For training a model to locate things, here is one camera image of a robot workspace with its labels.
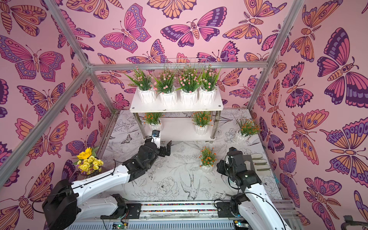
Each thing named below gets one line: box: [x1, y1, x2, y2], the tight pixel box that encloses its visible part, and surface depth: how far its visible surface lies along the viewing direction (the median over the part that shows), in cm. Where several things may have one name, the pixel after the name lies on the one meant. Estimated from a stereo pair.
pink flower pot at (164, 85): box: [153, 68, 177, 106], surface depth 70 cm
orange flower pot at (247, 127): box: [234, 116, 262, 145], surface depth 96 cm
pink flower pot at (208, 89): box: [199, 64, 221, 104], surface depth 73 cm
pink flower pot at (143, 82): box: [124, 66, 157, 104], surface depth 74 cm
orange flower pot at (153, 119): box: [142, 112, 166, 131], surface depth 91 cm
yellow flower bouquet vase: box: [73, 146, 104, 176], surface depth 68 cm
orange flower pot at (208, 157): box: [198, 146, 218, 173], surface depth 81 cm
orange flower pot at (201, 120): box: [191, 111, 214, 136], surface depth 92 cm
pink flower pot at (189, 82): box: [174, 67, 201, 106], surface depth 69 cm
